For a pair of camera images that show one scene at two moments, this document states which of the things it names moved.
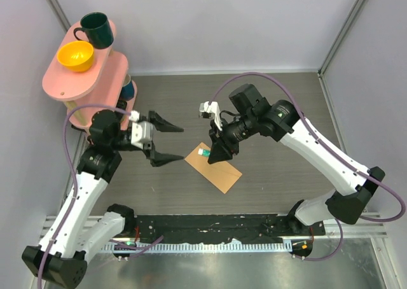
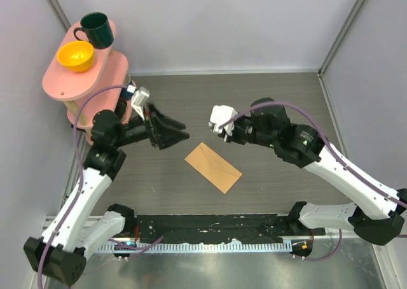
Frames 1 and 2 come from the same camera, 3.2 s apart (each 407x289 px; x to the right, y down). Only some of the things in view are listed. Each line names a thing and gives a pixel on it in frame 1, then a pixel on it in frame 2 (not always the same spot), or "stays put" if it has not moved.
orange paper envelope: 222,174 stays put
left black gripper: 157,158 to 166,137
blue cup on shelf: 128,88 stays put
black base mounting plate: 205,228 stays put
